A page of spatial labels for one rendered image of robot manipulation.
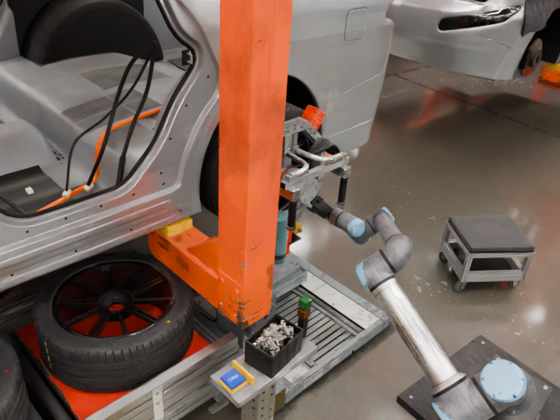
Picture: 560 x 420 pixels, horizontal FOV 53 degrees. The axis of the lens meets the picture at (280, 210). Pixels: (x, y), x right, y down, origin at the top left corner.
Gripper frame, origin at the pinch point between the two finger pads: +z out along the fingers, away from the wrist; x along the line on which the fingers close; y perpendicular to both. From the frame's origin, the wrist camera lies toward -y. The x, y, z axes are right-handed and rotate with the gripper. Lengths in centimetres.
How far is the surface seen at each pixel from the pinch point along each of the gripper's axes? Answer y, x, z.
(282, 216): -30.6, -16.1, -17.2
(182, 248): -59, -53, -2
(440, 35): 121, 180, 61
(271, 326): -47, -57, -54
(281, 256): -16.9, -31.9, -19.5
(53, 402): -77, -129, -8
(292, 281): 28.1, -40.4, -5.0
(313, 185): -29.8, 3.5, -21.5
